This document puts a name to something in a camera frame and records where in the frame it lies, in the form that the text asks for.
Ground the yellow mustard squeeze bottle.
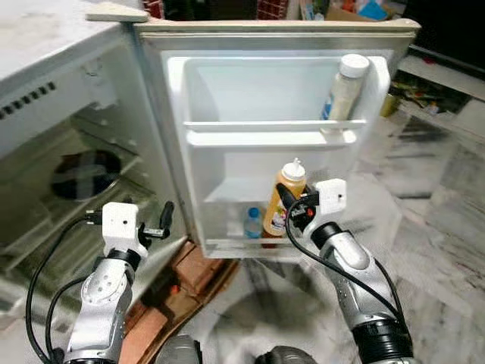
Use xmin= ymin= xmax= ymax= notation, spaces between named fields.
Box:
xmin=261 ymin=158 xmax=308 ymax=238

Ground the gold metal can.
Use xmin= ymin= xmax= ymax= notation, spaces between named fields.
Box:
xmin=379 ymin=91 xmax=403 ymax=119

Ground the fridge door with cream trim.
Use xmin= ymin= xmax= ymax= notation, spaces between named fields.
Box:
xmin=135 ymin=17 xmax=422 ymax=263

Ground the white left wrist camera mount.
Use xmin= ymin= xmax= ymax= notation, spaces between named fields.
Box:
xmin=101 ymin=202 xmax=146 ymax=259

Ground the grey robot right leg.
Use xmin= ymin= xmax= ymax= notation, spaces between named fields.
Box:
xmin=254 ymin=345 xmax=320 ymax=364

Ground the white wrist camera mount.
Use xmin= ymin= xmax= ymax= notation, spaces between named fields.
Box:
xmin=101 ymin=202 xmax=146 ymax=259
xmin=309 ymin=179 xmax=350 ymax=229

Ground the white sauce bottle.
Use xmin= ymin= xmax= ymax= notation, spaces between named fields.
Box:
xmin=324 ymin=53 xmax=372 ymax=123

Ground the small blue-capped water bottle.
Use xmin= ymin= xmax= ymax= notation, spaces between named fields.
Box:
xmin=242 ymin=206 xmax=264 ymax=240

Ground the blue packet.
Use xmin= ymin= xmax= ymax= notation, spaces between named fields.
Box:
xmin=356 ymin=0 xmax=390 ymax=20

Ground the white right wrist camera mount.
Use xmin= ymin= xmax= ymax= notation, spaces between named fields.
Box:
xmin=309 ymin=179 xmax=350 ymax=229

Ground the white low shelf unit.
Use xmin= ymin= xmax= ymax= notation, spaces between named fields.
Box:
xmin=383 ymin=53 xmax=485 ymax=142

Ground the black television screen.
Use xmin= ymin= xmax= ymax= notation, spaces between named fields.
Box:
xmin=402 ymin=0 xmax=485 ymax=77

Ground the red brick pattern pillar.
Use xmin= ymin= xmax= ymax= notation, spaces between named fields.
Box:
xmin=140 ymin=0 xmax=166 ymax=20
xmin=256 ymin=0 xmax=289 ymax=20

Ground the red brick pile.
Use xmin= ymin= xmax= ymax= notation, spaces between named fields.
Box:
xmin=120 ymin=241 xmax=240 ymax=364

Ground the dark round bowl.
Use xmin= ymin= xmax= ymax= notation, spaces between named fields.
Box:
xmin=49 ymin=149 xmax=123 ymax=202

